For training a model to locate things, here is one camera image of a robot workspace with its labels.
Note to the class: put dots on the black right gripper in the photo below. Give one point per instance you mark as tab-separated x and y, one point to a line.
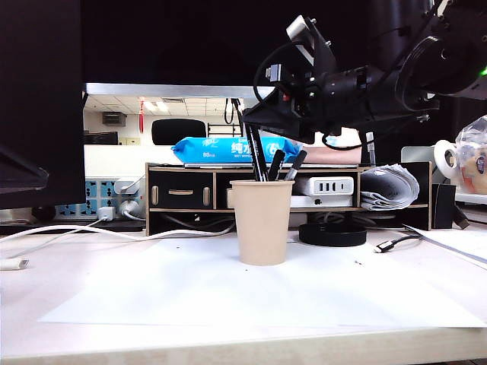
335	99

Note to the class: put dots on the black Deli marker pen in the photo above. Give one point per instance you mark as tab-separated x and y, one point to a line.
255	152

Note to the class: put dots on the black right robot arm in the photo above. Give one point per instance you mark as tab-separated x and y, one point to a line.
430	68

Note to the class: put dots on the black capped marker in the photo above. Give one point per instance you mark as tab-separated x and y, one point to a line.
275	165

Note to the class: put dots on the grey capped marker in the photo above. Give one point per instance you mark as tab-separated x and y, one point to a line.
296	165

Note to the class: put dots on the beige paper cup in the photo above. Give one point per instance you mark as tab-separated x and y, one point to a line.
262	224

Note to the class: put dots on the pink tissue pack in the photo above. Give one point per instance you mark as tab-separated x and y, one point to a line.
335	156

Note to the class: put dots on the white USB charging hub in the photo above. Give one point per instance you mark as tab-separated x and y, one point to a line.
330	186

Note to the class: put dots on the blue wet wipes pack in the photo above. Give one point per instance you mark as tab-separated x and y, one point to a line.
205	150

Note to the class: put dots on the flat white Apple box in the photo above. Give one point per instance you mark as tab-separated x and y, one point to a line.
322	201

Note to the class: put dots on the small white box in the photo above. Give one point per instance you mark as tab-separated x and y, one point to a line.
230	198

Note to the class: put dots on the black office chair back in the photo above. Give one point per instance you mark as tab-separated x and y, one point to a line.
178	131

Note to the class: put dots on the dark monitor back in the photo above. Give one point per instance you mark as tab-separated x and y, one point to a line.
392	152

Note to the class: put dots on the folded grey paper stack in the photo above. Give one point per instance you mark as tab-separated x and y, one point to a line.
387	186

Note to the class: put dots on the black round disc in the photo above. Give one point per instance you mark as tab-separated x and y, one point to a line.
332	235

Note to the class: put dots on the silver metal stand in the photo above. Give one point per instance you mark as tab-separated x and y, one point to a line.
416	154

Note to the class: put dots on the large silver bezel monitor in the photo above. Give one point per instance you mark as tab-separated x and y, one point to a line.
171	38

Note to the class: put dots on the red hanging knot ornament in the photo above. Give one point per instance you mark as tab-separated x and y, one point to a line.
141	118

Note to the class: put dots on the black wooden desk organizer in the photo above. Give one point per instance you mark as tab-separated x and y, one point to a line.
424	182

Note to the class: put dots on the white tape roll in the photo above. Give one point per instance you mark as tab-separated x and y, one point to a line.
440	146

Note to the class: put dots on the white power adapter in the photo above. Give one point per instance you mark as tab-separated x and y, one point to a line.
126	185

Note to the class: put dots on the white round plug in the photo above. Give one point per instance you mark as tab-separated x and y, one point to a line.
128	207

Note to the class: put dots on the small black box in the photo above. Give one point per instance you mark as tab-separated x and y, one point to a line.
444	207

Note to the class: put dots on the small black background monitor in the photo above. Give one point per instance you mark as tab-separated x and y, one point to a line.
101	137

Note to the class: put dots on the black AOC monitor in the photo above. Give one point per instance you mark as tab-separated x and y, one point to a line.
470	114

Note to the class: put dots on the white paper sheet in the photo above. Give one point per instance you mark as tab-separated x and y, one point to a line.
228	300

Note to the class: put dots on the clear plastic bag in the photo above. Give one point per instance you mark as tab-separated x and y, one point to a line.
472	167

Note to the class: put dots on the blue power strip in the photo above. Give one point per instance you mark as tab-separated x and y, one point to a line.
95	188

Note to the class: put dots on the small white charger cube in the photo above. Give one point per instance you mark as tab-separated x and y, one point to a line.
105	213

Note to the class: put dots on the white document papers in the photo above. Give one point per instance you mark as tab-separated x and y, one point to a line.
464	243

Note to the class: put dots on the dark black monitor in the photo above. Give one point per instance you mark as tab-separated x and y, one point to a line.
38	95

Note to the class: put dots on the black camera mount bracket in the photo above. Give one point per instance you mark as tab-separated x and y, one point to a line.
323	49

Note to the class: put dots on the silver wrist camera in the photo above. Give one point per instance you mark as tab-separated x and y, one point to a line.
300	32

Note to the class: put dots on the grey wall unit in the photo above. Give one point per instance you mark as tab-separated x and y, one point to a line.
113	118

